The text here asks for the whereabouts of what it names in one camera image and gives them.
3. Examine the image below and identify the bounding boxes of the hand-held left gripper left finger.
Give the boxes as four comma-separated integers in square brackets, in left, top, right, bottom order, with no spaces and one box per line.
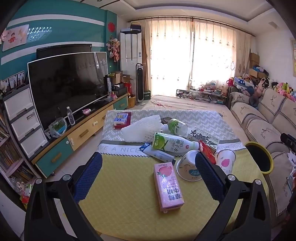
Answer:
[24,152,103,241]

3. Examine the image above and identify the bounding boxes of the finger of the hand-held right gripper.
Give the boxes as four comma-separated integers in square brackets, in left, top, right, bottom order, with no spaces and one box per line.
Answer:
[280,133,296,149]

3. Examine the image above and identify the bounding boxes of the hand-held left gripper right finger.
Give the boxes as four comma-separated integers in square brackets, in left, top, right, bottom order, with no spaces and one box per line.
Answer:
[195,152,272,241]

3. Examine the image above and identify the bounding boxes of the yellow rim trash bin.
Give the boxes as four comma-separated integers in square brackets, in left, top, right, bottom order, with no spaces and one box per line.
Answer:
[244,141,274,175]

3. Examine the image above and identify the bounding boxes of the pink strawberry milk carton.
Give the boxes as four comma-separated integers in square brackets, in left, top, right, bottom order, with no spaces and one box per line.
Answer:
[154,162,185,213]

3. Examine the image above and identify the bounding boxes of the large white foam net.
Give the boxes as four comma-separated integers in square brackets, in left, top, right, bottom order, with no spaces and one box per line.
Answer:
[121,115,163,143]

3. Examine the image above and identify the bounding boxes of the paper bowl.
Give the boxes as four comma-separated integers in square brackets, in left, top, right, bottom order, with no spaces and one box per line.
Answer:
[176,150,204,181]

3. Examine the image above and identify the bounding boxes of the red snack packet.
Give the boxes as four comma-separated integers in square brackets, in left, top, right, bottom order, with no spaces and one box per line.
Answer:
[199,140,216,165]

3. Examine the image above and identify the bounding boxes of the pink print paper cup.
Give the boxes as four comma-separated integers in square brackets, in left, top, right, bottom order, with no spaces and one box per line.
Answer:
[216,149,236,175]

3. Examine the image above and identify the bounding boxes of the beige covered sofa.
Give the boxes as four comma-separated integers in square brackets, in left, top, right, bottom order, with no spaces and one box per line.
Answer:
[228,88,296,227]

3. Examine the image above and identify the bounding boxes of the green label coconut water bottle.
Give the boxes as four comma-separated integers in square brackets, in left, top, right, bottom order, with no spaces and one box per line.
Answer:
[152,132,200,153]

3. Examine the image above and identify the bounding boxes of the pile of plush toys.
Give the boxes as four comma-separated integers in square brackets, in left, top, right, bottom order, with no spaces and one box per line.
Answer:
[233,76,296,102]

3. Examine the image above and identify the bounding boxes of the blue white wrapper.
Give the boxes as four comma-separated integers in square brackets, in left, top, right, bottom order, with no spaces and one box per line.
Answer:
[139,142,175,163]

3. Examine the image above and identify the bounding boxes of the green label clear jar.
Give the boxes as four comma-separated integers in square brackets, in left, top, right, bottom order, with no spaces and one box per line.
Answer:
[167,118,188,136]

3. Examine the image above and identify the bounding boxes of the plastic bag of greens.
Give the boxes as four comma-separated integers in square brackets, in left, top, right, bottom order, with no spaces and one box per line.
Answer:
[48,117,67,139]

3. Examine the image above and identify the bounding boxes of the clear water bottle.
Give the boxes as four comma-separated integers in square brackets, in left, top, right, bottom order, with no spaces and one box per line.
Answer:
[66,107,75,126]

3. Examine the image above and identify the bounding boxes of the small blue box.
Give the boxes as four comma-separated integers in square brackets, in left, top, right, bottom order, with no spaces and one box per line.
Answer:
[114,113,129,126]

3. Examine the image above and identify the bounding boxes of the beige floral sheet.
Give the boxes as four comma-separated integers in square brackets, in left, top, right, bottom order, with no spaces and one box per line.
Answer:
[141,95,232,116]

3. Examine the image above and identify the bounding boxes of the flat red box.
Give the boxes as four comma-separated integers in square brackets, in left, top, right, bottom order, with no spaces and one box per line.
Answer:
[113,112,132,129]

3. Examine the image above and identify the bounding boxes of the glass coffee table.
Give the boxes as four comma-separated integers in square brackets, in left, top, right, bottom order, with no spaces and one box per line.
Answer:
[176,88,226,103]

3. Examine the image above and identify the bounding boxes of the bookshelf with books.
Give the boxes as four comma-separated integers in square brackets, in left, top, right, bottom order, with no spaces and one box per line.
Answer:
[0,109,37,186]

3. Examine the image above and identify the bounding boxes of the stacked cardboard boxes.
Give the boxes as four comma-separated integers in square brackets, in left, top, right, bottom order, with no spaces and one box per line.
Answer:
[248,53,260,77]

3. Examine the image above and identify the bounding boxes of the white plastic drawer unit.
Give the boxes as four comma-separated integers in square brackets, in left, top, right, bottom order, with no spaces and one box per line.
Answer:
[3,85,49,161]

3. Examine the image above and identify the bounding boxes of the large flat screen television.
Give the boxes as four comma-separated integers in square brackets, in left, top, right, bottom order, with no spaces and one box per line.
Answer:
[27,52,109,136]

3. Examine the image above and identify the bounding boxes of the small cardboard box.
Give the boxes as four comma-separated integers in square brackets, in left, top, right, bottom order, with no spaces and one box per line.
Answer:
[111,71,123,85]

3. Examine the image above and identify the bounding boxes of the black white tower fan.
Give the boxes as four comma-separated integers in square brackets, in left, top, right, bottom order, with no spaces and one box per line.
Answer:
[135,63,146,103]

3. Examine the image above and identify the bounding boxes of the beige sheer curtains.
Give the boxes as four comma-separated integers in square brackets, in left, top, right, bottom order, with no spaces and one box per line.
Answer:
[139,17,251,100]

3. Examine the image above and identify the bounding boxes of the row of photo prints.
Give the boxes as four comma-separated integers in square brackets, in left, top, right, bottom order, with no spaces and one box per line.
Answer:
[0,71,25,92]

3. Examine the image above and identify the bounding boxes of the small black television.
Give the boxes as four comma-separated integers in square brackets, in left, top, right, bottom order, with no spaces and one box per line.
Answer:
[36,44,93,59]

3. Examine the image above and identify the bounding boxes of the artificial flower decoration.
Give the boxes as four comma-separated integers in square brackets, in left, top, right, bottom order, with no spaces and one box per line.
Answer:
[106,35,121,62]

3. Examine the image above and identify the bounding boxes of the white standing air conditioner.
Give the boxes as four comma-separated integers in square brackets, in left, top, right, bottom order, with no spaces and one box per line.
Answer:
[120,27,142,102]

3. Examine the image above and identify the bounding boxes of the framed wall picture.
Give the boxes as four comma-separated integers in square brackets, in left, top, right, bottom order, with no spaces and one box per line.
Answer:
[290,38,296,77]

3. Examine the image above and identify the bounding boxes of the cartoon wall poster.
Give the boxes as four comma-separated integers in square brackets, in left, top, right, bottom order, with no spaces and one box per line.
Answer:
[2,24,30,52]

